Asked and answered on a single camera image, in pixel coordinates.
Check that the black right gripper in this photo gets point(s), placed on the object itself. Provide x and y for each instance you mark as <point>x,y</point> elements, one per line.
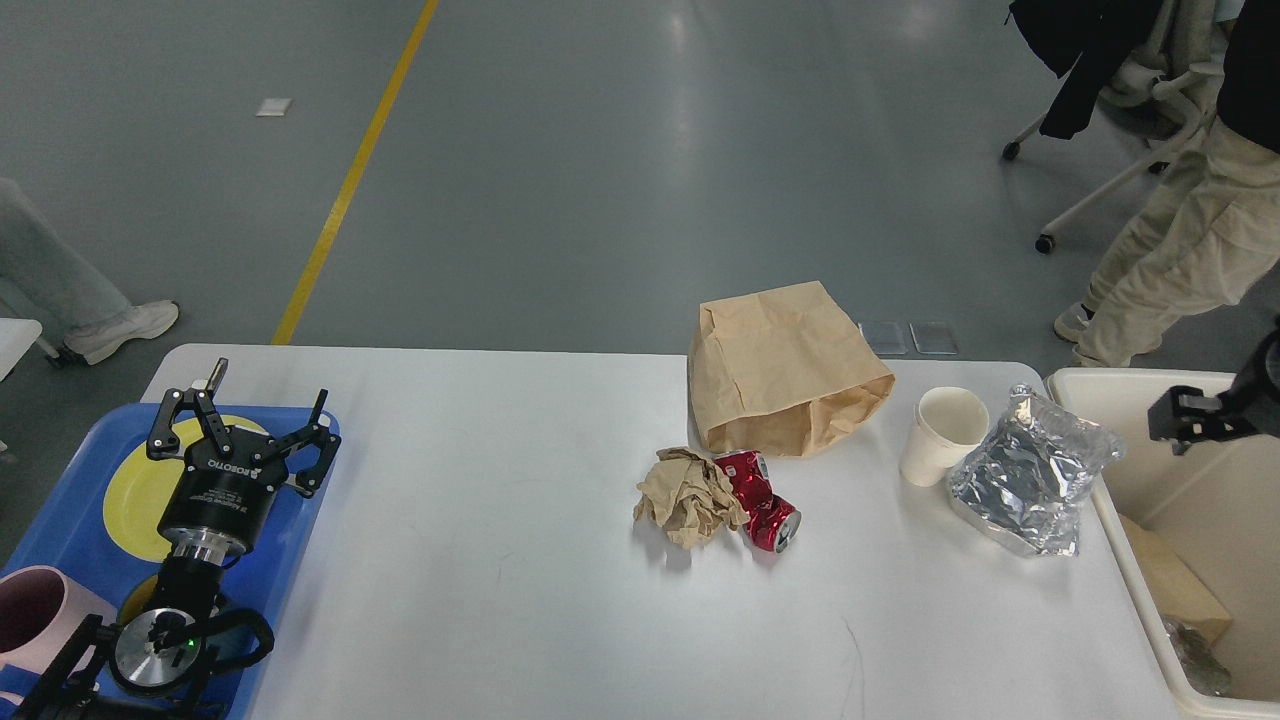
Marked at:
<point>1185,416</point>

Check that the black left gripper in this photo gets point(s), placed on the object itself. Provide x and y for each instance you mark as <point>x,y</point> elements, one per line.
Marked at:
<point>218,500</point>

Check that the yellow plastic plate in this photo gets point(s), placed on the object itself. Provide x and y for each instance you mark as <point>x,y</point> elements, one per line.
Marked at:
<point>136,498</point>

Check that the crushed clear plastic bottle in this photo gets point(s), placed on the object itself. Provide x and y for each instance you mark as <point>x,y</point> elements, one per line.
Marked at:
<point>1026,484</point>

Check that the brown paper bag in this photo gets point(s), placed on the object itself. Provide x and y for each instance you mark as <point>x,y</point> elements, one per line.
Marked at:
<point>1177,591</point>
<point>785,372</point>

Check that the white paper cup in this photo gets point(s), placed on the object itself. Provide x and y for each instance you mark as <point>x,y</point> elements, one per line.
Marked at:
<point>948,422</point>

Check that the aluminium foil sheet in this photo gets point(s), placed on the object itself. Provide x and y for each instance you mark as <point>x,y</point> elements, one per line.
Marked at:
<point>1204,673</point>

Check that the pink ribbed mug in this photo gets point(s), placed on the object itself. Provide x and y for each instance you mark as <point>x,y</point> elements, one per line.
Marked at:
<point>41,608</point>

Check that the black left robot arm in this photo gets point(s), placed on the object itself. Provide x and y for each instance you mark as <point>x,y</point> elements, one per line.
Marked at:
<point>79,683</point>

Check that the beige plastic bin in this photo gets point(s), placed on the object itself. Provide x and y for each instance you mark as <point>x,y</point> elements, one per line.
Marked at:
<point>1216,506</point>

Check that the person in beige trousers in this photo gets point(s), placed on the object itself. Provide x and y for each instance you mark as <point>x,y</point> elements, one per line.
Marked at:
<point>1210,230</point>

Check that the passer-by white shoe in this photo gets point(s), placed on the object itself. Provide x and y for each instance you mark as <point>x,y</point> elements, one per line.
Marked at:
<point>97,317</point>

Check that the white cart leg with caster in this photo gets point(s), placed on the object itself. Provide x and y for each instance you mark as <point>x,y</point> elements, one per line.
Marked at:
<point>56,356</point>

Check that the small white side table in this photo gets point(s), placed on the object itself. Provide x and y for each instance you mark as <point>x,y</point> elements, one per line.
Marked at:
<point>17,336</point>

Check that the clear floor plate right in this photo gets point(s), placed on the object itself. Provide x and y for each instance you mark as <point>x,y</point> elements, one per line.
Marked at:
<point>934,339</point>

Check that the clear floor plate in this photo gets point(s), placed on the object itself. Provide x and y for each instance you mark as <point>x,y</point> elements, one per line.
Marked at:
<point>886,339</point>
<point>934,339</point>

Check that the white wheeled chair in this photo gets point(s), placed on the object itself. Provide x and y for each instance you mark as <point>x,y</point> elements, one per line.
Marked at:
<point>1149,66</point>

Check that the clear floor plate left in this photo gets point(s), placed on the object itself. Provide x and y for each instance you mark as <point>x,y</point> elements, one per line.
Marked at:
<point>886,339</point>

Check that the crushed red soda can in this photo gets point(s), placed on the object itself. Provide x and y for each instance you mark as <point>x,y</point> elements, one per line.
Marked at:
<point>773,522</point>

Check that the crumpled brown paper ball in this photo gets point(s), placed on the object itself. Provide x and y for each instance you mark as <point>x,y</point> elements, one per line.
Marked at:
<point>688,497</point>

